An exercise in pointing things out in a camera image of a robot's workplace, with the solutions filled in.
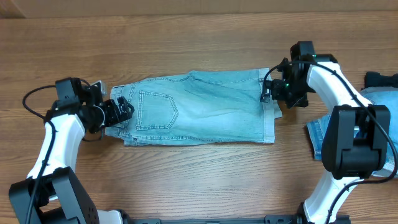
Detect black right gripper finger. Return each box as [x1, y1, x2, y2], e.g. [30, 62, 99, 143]
[260, 79, 274, 103]
[285, 98, 308, 109]

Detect light blue denim shorts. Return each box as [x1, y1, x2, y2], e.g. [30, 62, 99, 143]
[105, 68, 282, 146]

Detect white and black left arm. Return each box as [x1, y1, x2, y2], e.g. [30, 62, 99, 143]
[9, 78, 134, 224]

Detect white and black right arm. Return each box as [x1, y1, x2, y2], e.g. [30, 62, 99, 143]
[260, 41, 397, 223]

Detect black folded garment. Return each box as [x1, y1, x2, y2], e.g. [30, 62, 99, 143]
[364, 72, 398, 88]

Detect darker blue denim shorts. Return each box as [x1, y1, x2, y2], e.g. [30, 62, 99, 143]
[307, 87, 397, 177]

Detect black right camera cable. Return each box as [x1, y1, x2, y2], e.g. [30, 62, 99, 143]
[262, 60, 398, 224]

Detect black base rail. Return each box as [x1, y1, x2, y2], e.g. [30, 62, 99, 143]
[122, 214, 310, 224]

